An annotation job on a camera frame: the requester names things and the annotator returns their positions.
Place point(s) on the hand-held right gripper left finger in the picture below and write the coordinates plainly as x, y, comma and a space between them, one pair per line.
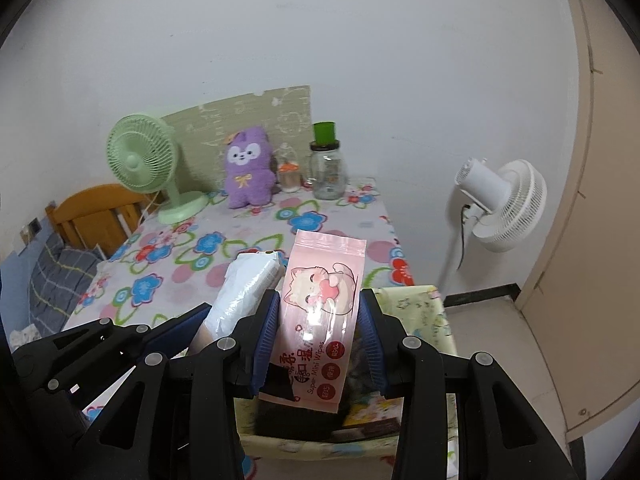
265, 340

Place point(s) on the pink wet wipes pack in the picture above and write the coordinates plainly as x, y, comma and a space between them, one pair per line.
320, 285

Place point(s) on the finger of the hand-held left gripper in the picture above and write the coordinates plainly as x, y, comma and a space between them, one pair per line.
187, 327

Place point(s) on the green desk fan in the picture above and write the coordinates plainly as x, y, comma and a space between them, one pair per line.
137, 160

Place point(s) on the beige door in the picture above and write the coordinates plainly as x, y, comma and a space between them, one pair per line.
600, 160

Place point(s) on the grey plaid pillow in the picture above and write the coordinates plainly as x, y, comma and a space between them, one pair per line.
60, 270

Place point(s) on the white standing fan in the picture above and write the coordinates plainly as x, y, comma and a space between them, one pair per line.
510, 210

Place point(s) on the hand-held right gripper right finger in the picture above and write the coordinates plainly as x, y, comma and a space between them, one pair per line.
372, 345

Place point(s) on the floral tablecloth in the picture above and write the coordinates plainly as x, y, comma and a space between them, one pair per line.
240, 240

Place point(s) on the dark cloth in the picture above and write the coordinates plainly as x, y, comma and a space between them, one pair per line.
300, 422

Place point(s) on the glass jar with green lid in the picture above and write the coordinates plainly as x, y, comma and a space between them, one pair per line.
327, 180

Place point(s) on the white tissue pack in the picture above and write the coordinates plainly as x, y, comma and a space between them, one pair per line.
240, 290

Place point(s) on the purple plush toy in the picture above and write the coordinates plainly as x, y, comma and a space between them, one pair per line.
247, 180

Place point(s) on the small glass cup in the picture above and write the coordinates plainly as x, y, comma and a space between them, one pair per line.
290, 180

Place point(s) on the green patterned wall sheet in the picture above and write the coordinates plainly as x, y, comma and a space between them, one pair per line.
215, 115

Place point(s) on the yellow fabric storage box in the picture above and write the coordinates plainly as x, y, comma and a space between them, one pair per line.
425, 320

